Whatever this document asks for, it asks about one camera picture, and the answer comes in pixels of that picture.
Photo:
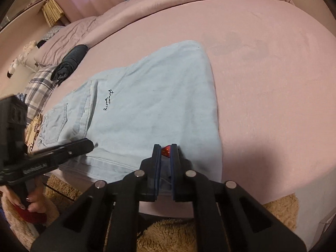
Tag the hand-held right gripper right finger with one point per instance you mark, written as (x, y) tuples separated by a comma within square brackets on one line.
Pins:
[(173, 168)]

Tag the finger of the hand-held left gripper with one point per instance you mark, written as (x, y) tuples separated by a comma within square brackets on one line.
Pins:
[(71, 149)]

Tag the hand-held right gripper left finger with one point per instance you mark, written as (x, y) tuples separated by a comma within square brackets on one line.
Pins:
[(157, 168)]

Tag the light blue strawberry pants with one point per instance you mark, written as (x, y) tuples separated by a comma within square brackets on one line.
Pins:
[(157, 97)]

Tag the person's left hand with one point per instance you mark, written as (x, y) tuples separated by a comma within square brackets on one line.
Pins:
[(36, 202)]

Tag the yellow printed cloth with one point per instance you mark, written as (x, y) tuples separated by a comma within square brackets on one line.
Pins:
[(34, 131)]

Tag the plaid pillow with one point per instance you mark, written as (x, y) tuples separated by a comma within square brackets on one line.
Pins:
[(39, 84)]

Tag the beige shaggy rug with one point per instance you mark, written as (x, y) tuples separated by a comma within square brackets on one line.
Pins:
[(170, 236)]

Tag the white plush toy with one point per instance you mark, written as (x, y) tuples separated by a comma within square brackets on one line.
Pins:
[(23, 55)]

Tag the dark folded garment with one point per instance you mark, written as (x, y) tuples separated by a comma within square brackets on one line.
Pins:
[(68, 63)]

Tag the pink bed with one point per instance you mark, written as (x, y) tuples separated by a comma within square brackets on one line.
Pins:
[(262, 110)]

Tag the blue checked cloth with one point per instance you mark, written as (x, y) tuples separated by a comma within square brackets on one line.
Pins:
[(53, 32)]

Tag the white shelf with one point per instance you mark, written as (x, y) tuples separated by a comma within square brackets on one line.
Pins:
[(23, 8)]

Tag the yellow striped hanging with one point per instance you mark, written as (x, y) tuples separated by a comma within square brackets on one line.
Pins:
[(52, 11)]

